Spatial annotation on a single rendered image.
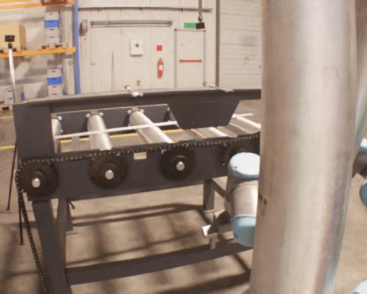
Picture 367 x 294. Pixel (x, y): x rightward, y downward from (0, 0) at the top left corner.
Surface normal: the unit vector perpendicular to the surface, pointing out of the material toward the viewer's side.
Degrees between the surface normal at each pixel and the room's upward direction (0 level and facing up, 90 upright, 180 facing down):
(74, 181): 90
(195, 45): 90
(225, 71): 90
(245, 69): 90
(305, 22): 81
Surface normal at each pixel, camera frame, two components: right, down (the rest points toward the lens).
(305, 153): -0.40, 0.12
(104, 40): 0.33, 0.29
